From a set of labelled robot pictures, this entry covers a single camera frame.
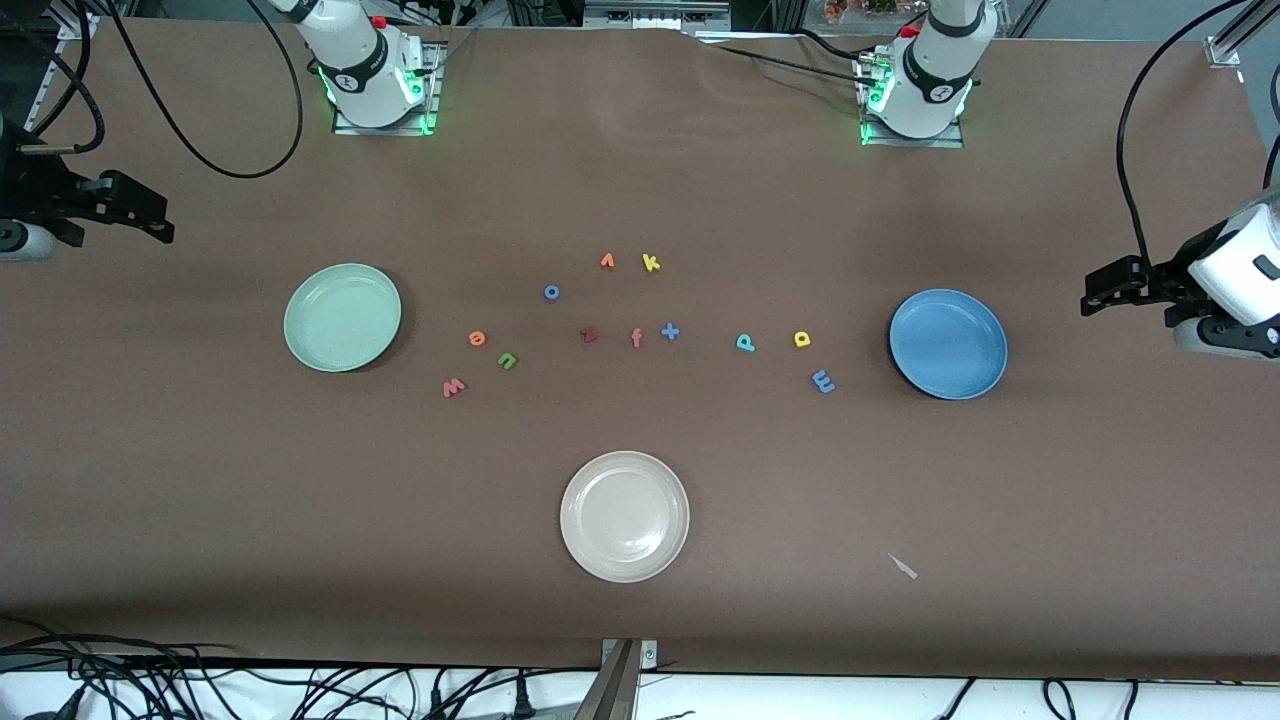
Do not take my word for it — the blue plate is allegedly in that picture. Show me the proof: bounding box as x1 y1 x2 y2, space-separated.
889 288 1009 401

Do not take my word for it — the green plate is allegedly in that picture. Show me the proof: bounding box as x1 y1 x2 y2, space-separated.
283 263 403 374

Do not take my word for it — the brown table cover sheet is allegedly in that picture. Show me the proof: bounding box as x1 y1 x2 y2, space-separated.
0 15 1280 683

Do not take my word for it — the beige plate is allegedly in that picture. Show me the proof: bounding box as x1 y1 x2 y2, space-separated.
559 451 691 584

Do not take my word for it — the black cable with brass plug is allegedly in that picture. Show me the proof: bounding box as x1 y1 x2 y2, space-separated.
18 20 106 156

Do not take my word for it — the aluminium frame profile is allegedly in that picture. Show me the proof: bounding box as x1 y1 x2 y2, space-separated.
1205 0 1280 69
20 0 101 131

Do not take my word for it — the long black right arm cable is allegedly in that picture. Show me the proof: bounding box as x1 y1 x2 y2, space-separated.
100 0 306 181

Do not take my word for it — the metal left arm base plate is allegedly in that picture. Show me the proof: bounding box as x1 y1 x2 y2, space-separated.
858 50 966 149

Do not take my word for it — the black cable tangle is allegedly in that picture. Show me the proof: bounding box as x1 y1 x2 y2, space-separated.
0 615 601 720

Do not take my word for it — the black base cable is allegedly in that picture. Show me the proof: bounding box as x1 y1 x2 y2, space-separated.
690 30 881 86

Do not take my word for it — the silver metal rail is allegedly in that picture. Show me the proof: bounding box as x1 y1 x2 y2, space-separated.
583 0 731 31

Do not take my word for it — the metal table clamp bracket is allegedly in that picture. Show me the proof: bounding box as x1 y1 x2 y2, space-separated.
575 638 659 720

